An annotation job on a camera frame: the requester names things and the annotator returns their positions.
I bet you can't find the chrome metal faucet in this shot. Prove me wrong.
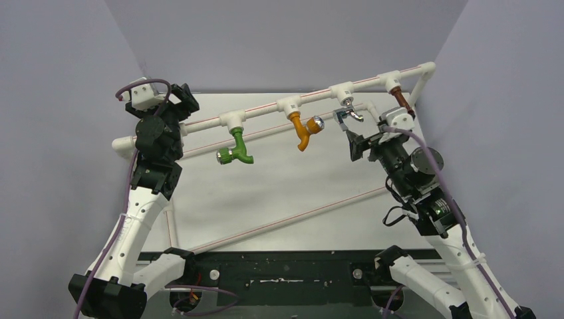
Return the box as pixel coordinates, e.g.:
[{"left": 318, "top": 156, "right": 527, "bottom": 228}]
[{"left": 333, "top": 98, "right": 364, "bottom": 132}]

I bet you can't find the white pvc pipe frame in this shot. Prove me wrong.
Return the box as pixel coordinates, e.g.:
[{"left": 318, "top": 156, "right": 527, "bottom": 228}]
[{"left": 110, "top": 61, "right": 437, "bottom": 257}]

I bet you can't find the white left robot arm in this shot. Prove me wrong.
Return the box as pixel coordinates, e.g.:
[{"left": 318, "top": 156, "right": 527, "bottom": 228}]
[{"left": 69, "top": 78, "right": 200, "bottom": 318}]

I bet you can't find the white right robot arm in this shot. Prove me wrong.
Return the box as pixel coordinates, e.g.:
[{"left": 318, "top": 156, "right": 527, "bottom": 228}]
[{"left": 345, "top": 130, "right": 535, "bottom": 318}]

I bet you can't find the orange plastic faucet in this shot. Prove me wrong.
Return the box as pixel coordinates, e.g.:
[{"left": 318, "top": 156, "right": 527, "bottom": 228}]
[{"left": 288, "top": 112, "right": 325, "bottom": 152}]

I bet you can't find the brown plastic faucet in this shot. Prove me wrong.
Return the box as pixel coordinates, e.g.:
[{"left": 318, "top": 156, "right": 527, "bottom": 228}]
[{"left": 389, "top": 86, "right": 416, "bottom": 119}]

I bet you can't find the green plastic faucet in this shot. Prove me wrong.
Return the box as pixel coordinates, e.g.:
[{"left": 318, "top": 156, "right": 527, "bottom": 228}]
[{"left": 215, "top": 127, "right": 254, "bottom": 165}]

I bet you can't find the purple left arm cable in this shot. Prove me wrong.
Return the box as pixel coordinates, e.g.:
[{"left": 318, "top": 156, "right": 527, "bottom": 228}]
[{"left": 72, "top": 77, "right": 241, "bottom": 319}]

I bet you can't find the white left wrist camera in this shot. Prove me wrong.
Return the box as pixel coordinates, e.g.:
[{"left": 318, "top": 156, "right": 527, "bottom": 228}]
[{"left": 115, "top": 77, "right": 170, "bottom": 112}]

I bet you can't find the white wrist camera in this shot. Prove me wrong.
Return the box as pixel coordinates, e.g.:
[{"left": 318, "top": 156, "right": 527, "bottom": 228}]
[
  {"left": 115, "top": 77, "right": 170, "bottom": 112},
  {"left": 379, "top": 107, "right": 415, "bottom": 144}
]

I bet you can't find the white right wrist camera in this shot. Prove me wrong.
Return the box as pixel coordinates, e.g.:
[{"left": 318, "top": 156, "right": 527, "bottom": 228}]
[{"left": 379, "top": 107, "right": 415, "bottom": 144}]

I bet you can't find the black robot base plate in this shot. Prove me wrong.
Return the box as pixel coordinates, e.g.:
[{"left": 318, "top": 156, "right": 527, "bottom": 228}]
[{"left": 148, "top": 250, "right": 429, "bottom": 313}]

